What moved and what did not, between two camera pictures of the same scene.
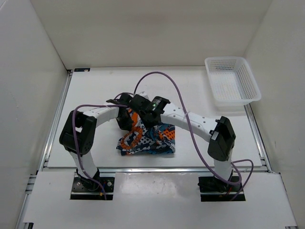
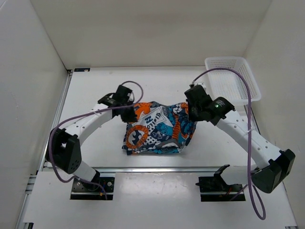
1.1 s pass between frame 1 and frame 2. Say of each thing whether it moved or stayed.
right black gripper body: moved
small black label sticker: stayed
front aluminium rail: stayed
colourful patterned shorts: moved
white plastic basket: stayed
